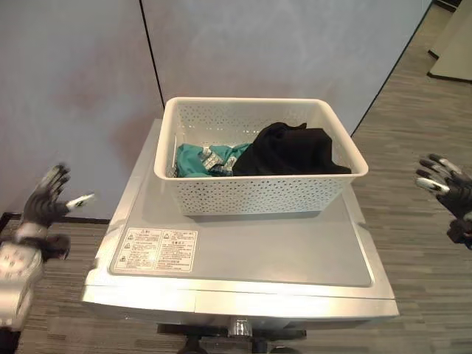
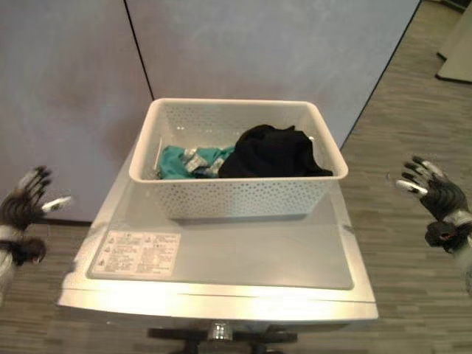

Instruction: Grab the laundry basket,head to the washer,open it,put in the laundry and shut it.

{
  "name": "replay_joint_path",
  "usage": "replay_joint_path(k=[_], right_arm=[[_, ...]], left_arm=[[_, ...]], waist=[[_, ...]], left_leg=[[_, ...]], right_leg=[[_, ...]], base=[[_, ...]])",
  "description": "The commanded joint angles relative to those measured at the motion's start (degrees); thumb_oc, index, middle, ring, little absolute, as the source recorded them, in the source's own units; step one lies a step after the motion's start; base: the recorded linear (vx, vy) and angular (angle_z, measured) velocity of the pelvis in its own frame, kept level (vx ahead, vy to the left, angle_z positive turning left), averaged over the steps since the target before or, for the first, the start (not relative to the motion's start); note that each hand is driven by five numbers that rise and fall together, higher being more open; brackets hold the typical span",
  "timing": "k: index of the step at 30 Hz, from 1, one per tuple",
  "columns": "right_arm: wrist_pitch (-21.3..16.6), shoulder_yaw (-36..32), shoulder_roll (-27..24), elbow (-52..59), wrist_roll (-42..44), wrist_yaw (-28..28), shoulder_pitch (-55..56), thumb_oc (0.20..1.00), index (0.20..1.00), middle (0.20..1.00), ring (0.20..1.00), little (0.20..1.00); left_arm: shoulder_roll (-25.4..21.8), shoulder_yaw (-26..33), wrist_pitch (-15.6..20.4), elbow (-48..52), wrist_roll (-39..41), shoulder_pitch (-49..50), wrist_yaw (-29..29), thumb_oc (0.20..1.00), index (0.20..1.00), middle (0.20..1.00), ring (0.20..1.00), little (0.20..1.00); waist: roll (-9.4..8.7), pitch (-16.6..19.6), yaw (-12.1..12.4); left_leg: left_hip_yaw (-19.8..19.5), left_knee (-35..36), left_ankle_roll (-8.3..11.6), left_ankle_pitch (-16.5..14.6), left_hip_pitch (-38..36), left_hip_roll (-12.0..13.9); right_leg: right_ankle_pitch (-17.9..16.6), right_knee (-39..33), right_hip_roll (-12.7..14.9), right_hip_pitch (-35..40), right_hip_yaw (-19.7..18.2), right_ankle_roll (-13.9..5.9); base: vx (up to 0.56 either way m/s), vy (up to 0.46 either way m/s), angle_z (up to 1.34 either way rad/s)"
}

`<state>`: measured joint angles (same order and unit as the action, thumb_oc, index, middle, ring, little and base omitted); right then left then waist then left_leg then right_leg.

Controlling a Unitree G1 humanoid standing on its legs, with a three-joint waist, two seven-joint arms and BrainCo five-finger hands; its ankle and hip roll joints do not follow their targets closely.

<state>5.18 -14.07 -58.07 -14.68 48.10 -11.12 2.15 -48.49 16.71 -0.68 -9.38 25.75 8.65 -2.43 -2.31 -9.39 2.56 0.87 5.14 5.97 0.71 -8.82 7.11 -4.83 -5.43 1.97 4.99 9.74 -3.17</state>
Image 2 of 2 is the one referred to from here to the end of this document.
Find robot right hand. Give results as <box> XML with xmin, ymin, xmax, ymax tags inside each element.
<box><xmin>395</xmin><ymin>156</ymin><xmax>469</xmax><ymax>222</ymax></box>

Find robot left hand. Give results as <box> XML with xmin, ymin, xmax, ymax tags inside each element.
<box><xmin>0</xmin><ymin>165</ymin><xmax>73</xmax><ymax>226</ymax></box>

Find white perforated laundry basket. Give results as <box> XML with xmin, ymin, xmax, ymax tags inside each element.
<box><xmin>128</xmin><ymin>97</ymin><xmax>350</xmax><ymax>221</ymax></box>

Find white warning label sticker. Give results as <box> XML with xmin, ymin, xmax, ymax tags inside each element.
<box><xmin>91</xmin><ymin>230</ymin><xmax>182</xmax><ymax>276</ymax></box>

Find beige cabinet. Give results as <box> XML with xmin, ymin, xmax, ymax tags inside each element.
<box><xmin>434</xmin><ymin>0</ymin><xmax>472</xmax><ymax>84</ymax></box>

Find black garment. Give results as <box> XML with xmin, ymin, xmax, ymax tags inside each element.
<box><xmin>218</xmin><ymin>124</ymin><xmax>334</xmax><ymax>179</ymax></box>

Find teal patterned garment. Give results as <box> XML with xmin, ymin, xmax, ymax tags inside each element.
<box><xmin>158</xmin><ymin>145</ymin><xmax>237</xmax><ymax>181</ymax></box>

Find silver washing machine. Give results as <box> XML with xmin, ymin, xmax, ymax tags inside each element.
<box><xmin>57</xmin><ymin>145</ymin><xmax>380</xmax><ymax>335</ymax></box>

